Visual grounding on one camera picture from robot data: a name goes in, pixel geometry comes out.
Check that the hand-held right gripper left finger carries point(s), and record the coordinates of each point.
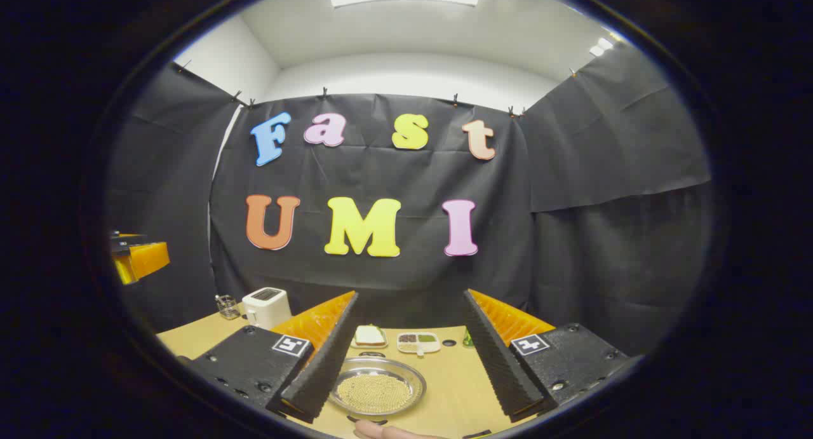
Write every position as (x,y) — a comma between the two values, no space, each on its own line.
(321,363)

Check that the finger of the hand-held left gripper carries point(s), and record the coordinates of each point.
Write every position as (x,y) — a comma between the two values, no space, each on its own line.
(147,260)

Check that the green drink bottle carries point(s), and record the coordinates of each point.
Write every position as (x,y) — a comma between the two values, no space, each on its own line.
(468,339)

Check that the black backdrop cloth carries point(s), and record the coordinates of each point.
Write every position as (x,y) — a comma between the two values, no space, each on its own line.
(381,178)

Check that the white toaster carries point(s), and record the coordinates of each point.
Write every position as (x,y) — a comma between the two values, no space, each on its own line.
(265,307)

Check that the white square plate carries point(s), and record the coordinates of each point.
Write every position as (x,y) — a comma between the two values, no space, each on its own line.
(381,345)

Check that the steel pot with beans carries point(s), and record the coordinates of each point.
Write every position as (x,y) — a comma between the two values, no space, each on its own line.
(375,391)

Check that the white compartment seasoning tray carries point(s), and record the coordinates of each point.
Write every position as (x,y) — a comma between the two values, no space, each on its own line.
(418,342)

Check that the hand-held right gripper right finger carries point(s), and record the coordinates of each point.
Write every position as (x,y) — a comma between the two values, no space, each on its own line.
(498,363)

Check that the white bread sandwich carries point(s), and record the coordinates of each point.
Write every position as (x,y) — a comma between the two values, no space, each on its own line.
(369,335)

